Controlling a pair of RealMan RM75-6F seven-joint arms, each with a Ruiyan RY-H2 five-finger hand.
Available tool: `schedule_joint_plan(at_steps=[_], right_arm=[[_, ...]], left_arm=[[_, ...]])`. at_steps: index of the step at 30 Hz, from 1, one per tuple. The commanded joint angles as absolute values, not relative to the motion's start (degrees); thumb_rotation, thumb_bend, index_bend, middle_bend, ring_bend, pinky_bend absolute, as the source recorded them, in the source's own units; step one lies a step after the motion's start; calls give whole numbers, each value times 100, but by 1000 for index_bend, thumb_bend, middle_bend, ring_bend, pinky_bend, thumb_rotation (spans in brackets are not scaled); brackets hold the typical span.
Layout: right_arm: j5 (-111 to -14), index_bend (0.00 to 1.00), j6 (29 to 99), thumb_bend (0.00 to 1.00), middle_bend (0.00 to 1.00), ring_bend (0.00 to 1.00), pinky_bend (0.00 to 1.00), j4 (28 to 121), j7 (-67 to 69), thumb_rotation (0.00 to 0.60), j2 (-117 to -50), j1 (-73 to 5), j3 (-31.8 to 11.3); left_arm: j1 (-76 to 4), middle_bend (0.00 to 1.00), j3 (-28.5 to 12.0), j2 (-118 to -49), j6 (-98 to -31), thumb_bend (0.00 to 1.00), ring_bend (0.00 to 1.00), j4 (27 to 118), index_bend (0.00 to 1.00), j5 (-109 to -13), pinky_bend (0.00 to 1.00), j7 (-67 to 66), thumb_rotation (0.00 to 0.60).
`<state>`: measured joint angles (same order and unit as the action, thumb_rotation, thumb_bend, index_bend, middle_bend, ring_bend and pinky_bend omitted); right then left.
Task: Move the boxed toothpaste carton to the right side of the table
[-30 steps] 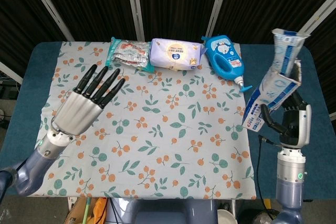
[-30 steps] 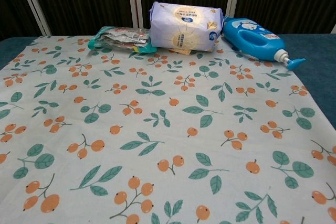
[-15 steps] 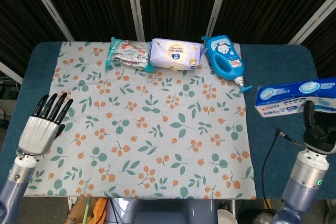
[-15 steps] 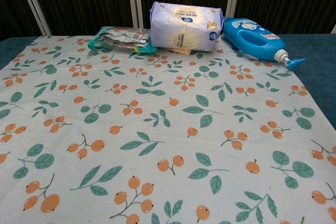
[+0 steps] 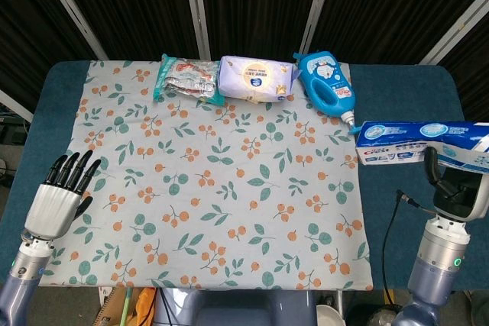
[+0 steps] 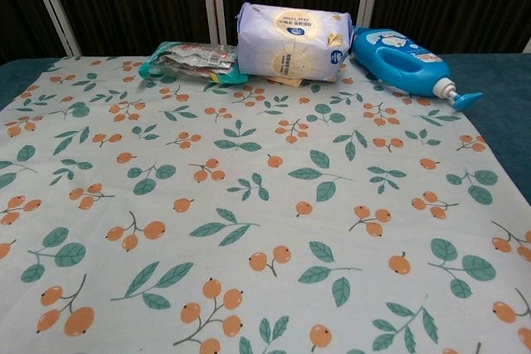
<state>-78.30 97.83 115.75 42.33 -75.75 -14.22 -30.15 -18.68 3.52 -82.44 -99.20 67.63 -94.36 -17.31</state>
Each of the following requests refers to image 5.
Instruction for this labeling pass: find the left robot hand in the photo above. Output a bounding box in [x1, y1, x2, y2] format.
[24, 149, 102, 241]

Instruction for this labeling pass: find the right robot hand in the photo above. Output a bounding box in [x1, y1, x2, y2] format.
[423, 146, 489, 224]

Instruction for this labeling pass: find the blue white toothpaste box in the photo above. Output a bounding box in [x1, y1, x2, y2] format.
[355, 120, 489, 175]

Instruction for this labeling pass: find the green stick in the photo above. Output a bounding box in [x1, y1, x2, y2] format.
[121, 288, 135, 326]

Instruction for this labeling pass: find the orange plastic bag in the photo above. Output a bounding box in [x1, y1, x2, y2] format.
[134, 287, 157, 326]

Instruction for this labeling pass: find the floral fruit print tablecloth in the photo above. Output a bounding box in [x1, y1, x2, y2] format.
[40, 59, 375, 292]

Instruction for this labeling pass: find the blue pump bottle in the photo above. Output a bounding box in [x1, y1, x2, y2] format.
[291, 50, 366, 137]

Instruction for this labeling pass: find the white bowl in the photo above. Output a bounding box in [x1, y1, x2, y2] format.
[316, 303, 345, 326]

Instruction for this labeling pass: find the green foil snack bag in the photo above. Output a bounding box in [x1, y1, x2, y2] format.
[152, 53, 227, 107]

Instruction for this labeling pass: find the grey-blue robot torso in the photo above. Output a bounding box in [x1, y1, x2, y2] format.
[152, 288, 319, 326]

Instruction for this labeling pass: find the purple tissue pack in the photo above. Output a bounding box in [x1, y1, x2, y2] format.
[216, 54, 300, 104]

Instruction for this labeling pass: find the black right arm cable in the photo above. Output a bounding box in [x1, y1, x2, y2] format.
[381, 189, 437, 306]

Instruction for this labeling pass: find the white partition frame post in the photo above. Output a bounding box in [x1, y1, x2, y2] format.
[180, 0, 212, 61]
[0, 89, 35, 123]
[33, 0, 110, 61]
[301, 0, 338, 56]
[419, 0, 489, 66]

